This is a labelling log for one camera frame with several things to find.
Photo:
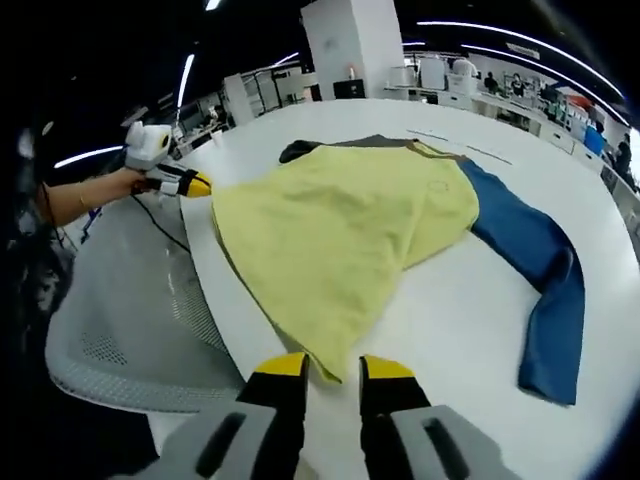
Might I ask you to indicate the black low cabinet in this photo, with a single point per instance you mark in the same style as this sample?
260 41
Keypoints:
349 89

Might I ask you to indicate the white drawer cabinet counter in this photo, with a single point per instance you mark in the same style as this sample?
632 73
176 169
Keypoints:
530 117

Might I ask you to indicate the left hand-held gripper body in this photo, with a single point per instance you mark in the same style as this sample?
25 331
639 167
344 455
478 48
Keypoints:
147 147

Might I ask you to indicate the yellow blue black garment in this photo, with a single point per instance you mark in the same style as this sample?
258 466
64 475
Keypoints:
325 240

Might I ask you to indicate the small white bottle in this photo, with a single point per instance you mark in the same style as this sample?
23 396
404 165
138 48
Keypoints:
351 71

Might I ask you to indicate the person's left hand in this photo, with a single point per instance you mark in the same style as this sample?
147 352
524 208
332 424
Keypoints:
125 184

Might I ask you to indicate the grey mesh office chair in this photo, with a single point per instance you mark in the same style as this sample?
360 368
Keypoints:
130 310

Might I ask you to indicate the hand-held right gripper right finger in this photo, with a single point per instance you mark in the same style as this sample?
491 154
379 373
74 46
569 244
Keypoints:
390 395

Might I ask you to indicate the white square pillar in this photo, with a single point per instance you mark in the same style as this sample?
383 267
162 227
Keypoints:
355 50

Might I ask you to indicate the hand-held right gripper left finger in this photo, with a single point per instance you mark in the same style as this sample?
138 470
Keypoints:
280 395

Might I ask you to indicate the person's dark patterned clothing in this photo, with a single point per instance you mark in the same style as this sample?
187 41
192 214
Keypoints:
35 280

